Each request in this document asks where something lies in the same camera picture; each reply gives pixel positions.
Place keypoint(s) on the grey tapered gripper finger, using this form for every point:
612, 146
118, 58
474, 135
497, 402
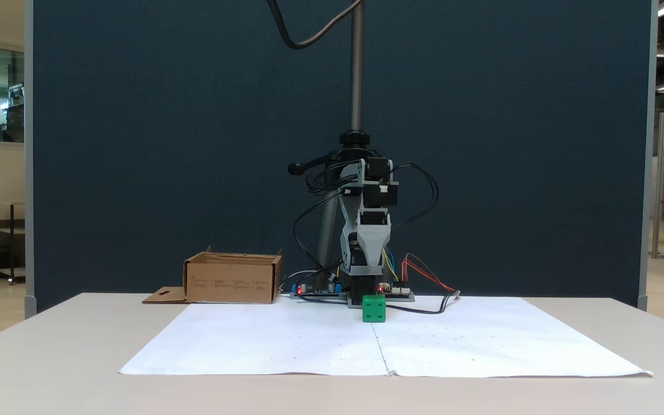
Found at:
374, 245

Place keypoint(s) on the green die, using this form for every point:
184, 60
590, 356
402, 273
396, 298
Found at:
373, 309

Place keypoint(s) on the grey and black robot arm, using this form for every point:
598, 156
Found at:
350, 230

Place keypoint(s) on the blue circuit board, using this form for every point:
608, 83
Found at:
317, 291

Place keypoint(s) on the black and silver tripod stand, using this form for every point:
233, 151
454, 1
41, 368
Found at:
357, 86

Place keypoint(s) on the white paper sheet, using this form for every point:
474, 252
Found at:
499, 340
263, 340

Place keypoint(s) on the brown cardboard box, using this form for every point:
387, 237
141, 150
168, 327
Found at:
231, 285

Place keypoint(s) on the dark blue partition panel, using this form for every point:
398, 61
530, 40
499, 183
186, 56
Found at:
165, 144

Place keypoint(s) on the black metal cart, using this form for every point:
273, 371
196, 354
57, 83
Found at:
10, 242

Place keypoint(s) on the framed wall window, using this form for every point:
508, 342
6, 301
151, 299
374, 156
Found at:
6, 95

